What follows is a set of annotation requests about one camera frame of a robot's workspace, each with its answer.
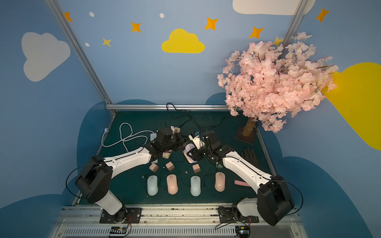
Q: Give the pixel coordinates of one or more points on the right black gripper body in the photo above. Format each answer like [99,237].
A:
[203,146]

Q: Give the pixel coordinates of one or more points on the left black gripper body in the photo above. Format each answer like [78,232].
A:
[177,141]

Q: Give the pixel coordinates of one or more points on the beige wooden power strip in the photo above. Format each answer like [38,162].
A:
[167,154]

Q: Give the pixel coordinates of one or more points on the purple wireless mouse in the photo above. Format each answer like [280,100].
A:
[189,147]

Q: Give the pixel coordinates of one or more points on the pink USB charger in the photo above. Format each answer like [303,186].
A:
[154,168]
[170,166]

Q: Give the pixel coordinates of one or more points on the peach wireless mouse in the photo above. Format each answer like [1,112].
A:
[188,158]

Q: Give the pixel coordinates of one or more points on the pink USB charger plug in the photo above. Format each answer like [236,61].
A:
[196,168]

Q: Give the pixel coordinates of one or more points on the pink wireless mouse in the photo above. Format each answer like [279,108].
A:
[220,179]
[172,185]

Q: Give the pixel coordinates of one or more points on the light blue wireless mouse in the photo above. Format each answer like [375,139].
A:
[195,186]

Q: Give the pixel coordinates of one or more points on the pink wireless mouse front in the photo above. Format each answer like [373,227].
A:
[172,185]

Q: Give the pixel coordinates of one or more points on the light green wireless mouse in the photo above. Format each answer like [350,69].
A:
[152,185]

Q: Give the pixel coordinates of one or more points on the white power strip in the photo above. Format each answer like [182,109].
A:
[152,138]

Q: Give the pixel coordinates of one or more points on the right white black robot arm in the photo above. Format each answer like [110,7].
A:
[274,200]

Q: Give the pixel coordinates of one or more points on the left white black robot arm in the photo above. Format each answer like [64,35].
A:
[95,178]

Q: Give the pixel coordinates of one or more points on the black green work glove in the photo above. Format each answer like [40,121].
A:
[249,155]

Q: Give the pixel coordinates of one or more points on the pink purple garden rake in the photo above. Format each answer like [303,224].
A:
[241,183]

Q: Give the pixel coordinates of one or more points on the pink cherry blossom tree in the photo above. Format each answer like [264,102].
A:
[269,81]

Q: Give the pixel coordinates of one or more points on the green circuit board right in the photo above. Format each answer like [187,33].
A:
[242,232]

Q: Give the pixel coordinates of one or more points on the green circuit board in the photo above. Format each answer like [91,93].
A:
[242,232]
[118,232]

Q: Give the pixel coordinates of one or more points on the green circuit board left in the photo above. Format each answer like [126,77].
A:
[118,232]

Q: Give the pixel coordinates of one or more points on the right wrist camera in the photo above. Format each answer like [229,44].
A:
[197,139]

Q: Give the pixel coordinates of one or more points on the aluminium back frame bar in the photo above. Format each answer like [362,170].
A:
[169,106]

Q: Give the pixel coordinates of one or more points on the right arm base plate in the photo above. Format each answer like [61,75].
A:
[232,215]

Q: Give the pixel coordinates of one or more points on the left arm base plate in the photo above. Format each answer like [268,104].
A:
[123,216]

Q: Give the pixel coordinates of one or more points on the aluminium front rail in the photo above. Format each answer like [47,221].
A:
[170,221]

